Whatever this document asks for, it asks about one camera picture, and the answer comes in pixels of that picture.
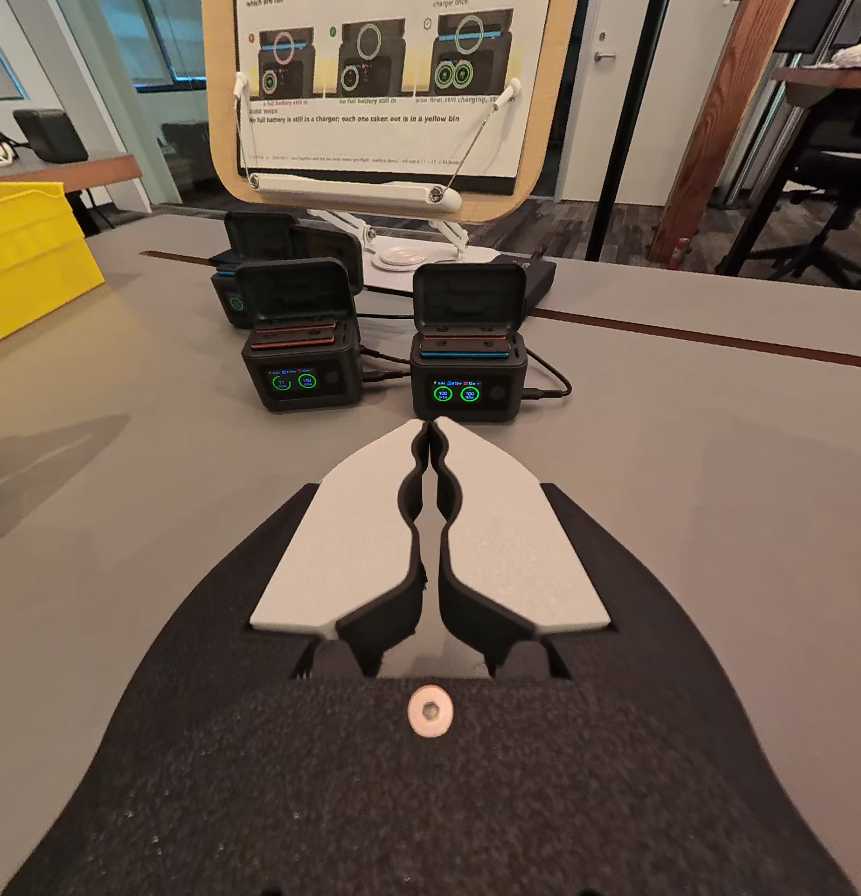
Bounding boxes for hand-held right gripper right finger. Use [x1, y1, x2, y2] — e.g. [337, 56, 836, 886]
[434, 416, 613, 678]

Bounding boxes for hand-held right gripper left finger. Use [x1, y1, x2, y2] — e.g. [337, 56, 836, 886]
[247, 419, 431, 678]

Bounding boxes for black battery charging case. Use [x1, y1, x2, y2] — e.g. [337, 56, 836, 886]
[288, 224, 366, 298]
[13, 108, 90, 164]
[240, 258, 366, 414]
[210, 212, 299, 330]
[410, 262, 531, 426]

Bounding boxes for yellow plastic bin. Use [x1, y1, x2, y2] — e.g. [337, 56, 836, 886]
[0, 182, 106, 351]

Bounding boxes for black charging hub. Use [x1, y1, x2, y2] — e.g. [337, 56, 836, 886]
[490, 253, 557, 316]

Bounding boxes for white paper poster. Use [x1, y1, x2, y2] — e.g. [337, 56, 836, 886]
[236, 0, 552, 197]

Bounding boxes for white door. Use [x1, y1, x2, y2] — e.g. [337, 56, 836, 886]
[556, 0, 655, 204]

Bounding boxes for instruction sheet on wooden stand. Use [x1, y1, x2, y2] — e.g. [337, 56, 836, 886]
[201, 0, 580, 225]

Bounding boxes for wooden edged table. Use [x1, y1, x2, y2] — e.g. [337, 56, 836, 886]
[0, 150, 143, 193]

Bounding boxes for wooden pillar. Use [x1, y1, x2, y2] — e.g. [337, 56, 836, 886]
[647, 0, 795, 267]

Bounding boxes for black office chair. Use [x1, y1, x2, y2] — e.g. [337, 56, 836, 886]
[787, 105, 861, 289]

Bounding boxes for dark desk black legs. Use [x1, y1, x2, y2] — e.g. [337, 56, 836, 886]
[717, 66, 861, 281]

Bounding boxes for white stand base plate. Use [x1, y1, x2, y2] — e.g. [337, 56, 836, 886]
[364, 241, 505, 295]

